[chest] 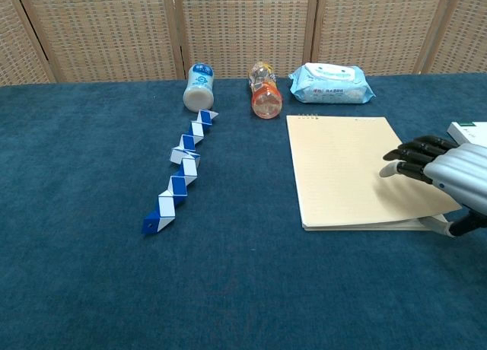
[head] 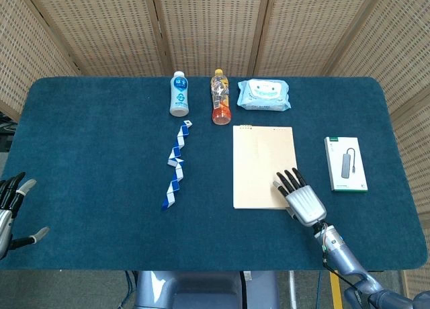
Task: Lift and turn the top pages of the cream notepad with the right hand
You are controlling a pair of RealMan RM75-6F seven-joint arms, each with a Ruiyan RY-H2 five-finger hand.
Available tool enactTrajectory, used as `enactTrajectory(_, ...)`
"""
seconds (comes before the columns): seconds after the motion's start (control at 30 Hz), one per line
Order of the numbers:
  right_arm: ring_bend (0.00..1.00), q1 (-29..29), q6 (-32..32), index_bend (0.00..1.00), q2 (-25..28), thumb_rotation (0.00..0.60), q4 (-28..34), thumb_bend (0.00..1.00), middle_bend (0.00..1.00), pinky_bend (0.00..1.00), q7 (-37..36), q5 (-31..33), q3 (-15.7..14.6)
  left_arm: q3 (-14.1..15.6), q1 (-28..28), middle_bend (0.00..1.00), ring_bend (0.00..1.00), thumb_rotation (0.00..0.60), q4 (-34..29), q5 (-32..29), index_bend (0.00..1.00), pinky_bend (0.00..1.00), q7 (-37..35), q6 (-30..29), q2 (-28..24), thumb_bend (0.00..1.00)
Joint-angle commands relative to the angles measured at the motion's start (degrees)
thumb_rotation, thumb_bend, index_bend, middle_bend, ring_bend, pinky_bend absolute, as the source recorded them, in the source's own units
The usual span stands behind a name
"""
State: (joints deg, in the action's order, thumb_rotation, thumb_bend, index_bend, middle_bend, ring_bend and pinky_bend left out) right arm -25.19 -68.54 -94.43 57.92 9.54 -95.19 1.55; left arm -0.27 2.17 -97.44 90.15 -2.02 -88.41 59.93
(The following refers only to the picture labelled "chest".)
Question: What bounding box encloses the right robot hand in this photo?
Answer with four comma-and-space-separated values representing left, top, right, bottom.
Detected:
379, 135, 487, 238

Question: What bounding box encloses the tan spiral notebook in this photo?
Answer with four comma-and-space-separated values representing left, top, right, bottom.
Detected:
285, 113, 463, 232

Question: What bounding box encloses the white USB hub box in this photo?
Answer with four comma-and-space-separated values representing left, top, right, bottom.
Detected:
446, 121, 487, 147

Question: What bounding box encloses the light blue wet wipes pack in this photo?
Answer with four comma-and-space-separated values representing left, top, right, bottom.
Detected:
288, 62, 377, 105

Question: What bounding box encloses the orange drink bottle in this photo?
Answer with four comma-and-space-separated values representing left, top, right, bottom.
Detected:
248, 62, 284, 120

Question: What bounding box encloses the woven bamboo folding screen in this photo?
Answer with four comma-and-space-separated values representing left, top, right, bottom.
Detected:
0, 0, 487, 87

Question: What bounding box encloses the white blue milk bottle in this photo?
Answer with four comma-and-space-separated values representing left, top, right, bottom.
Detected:
183, 62, 215, 113

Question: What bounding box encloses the blue white snake puzzle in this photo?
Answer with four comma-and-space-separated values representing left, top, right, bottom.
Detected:
142, 109, 220, 234

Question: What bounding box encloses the blue table cloth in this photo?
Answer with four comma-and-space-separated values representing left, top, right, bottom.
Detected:
0, 72, 487, 350

